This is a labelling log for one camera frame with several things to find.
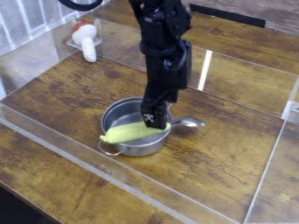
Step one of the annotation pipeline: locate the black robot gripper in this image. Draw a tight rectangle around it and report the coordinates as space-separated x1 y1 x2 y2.
129 0 193 130

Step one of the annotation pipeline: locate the small stainless steel pot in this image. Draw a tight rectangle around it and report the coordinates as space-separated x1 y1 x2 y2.
98 96 174 157

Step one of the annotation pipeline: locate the white red toy mushroom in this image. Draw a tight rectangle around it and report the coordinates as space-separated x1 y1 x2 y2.
71 21 98 63

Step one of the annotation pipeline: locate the black bar on table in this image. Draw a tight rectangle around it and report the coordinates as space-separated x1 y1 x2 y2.
190 3 267 28

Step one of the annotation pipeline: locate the clear acrylic enclosure wall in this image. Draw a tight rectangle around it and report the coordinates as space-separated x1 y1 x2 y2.
2 21 299 224

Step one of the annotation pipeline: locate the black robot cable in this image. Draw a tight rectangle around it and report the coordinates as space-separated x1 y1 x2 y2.
58 0 105 12

